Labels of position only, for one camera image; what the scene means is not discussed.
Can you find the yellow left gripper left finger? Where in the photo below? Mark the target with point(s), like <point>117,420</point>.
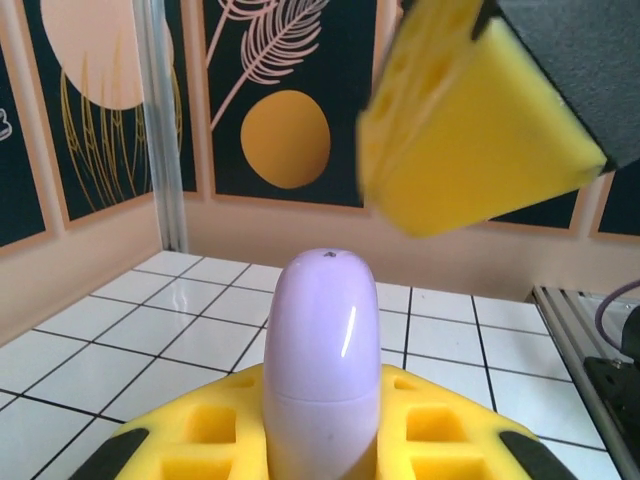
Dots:
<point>200,430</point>

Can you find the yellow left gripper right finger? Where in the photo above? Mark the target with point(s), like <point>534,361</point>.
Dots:
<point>440,435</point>

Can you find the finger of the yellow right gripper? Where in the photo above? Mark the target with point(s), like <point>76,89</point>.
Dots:
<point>475,140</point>

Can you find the purple earbud charging case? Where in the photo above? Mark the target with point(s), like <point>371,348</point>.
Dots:
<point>320,350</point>

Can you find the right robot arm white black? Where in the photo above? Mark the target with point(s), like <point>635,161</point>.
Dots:
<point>632,335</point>

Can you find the dark panel flower outline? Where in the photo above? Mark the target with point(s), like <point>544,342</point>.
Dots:
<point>550,212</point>

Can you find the dark panel orange oval feather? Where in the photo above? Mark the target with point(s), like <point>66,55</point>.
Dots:
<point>285,140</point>

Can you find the dark panel pink flowers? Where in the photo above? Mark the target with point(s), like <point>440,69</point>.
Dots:
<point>20,190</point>

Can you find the dark panel pink circle leaves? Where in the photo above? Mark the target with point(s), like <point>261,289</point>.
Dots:
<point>100,60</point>

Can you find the dark wall panel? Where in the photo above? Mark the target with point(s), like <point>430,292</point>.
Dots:
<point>622,210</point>

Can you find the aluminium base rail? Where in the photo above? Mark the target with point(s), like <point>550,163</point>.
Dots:
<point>560,320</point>

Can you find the aluminium corner post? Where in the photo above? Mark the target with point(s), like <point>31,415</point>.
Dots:
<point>160,125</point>

